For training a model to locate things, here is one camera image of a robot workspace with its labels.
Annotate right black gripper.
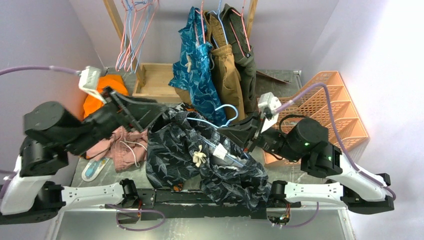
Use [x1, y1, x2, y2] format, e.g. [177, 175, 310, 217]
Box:
[217, 110, 304, 163]

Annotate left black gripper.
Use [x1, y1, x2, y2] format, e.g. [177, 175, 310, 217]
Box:
[66, 85, 169, 157]

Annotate dark leaf print shorts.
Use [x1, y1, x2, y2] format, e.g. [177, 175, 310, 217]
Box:
[145, 104, 271, 211]

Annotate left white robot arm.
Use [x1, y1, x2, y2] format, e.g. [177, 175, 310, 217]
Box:
[0, 87, 167, 225]

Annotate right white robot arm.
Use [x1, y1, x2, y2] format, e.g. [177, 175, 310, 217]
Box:
[218, 112, 395, 215]

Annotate orange camouflage shorts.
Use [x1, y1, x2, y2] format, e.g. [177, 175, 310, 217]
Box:
[177, 102, 198, 113]

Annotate brown hanging shorts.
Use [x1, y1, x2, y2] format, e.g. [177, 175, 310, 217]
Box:
[203, 13, 246, 123]

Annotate blue leaf print shorts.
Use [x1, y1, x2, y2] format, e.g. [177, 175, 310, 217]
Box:
[168, 6, 227, 126]

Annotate dark green hanging shorts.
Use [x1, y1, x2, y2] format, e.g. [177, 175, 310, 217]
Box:
[219, 3, 257, 114]

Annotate wooden clothes rack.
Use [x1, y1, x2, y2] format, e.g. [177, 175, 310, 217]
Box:
[102, 0, 259, 104]

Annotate orange garment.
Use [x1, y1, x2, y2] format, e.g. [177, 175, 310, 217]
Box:
[82, 74, 130, 119]

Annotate peach plastic file organizer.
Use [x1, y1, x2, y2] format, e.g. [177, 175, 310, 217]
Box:
[271, 71, 369, 151]

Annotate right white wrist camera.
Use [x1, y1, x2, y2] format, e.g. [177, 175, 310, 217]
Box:
[257, 92, 282, 133]

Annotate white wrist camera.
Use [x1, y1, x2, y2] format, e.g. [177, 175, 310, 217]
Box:
[78, 66, 107, 104]
[257, 92, 282, 133]

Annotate pink drawstring shorts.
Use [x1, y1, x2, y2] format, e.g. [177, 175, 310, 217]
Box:
[86, 126, 148, 173]

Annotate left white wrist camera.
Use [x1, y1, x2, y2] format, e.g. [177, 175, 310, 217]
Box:
[78, 66, 107, 104]

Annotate empty wire hangers bunch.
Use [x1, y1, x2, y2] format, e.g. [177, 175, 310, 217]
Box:
[115, 0, 160, 74]

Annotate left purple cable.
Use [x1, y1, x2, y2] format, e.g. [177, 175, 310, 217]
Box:
[0, 65, 82, 200]

